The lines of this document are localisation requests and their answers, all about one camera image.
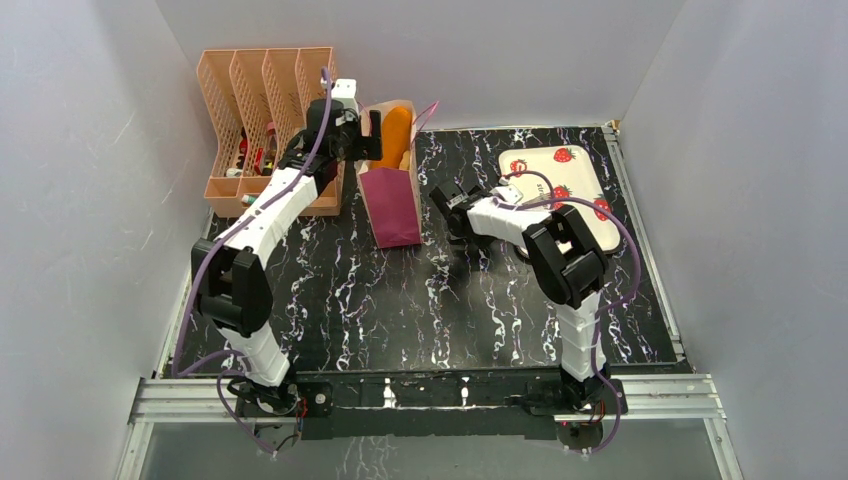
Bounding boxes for long orange fake baguette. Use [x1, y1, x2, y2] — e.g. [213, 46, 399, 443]
[371, 106, 413, 169]

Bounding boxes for pink and tan paper bag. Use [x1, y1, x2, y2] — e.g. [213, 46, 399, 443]
[355, 100, 422, 248]

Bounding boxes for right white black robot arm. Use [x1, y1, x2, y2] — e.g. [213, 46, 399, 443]
[429, 183, 609, 415]

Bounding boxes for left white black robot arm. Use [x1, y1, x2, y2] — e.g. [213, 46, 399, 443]
[192, 100, 381, 416]

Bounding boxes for red bottle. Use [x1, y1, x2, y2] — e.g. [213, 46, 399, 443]
[265, 122, 277, 155]

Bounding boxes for white strawberry print tray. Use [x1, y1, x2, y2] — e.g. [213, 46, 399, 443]
[498, 145, 610, 211]

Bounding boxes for peach plastic file organizer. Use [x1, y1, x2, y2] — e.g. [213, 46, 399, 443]
[197, 47, 337, 218]

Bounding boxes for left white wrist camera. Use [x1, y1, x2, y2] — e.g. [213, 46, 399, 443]
[331, 78, 360, 114]

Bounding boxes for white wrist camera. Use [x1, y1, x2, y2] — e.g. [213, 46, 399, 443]
[490, 184, 523, 206]
[331, 78, 360, 114]

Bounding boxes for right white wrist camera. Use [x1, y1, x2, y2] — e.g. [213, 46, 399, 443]
[490, 184, 523, 206]

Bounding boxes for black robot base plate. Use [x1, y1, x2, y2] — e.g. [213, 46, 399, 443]
[225, 366, 629, 449]

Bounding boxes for aluminium frame rail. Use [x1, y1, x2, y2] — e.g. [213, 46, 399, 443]
[117, 374, 743, 479]

